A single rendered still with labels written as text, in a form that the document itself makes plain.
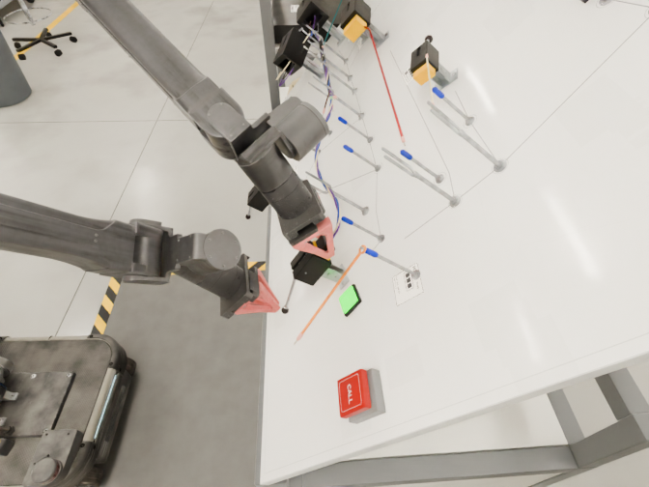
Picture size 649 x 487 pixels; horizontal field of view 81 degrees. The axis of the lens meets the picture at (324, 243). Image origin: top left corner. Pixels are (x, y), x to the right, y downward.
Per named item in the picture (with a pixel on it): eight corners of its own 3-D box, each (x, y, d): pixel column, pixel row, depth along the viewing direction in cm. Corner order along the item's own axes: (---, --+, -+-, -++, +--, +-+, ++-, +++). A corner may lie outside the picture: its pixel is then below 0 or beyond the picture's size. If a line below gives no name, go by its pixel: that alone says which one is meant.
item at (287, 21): (270, 45, 133) (268, 25, 128) (273, 10, 156) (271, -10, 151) (364, 43, 134) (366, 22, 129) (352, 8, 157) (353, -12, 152)
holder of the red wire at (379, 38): (389, 10, 94) (356, -22, 88) (389, 42, 87) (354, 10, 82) (375, 25, 97) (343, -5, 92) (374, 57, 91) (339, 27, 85)
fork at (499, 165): (509, 166, 48) (437, 103, 40) (496, 175, 49) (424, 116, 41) (503, 157, 49) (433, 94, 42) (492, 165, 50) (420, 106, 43)
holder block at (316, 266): (308, 270, 68) (290, 262, 66) (326, 247, 65) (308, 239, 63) (313, 286, 64) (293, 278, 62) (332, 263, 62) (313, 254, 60)
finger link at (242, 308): (287, 279, 70) (247, 255, 65) (293, 307, 65) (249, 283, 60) (263, 301, 72) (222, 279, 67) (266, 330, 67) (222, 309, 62)
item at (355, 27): (367, 23, 84) (356, 14, 82) (366, 28, 83) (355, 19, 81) (353, 37, 87) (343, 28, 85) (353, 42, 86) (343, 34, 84)
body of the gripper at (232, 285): (252, 256, 66) (217, 235, 62) (256, 298, 58) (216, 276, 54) (228, 279, 68) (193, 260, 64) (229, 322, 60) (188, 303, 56)
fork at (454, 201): (463, 202, 51) (389, 151, 44) (452, 210, 52) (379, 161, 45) (458, 192, 53) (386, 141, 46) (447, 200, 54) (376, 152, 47)
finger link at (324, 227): (340, 228, 64) (313, 188, 58) (352, 254, 59) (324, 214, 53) (306, 248, 65) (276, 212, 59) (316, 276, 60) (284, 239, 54)
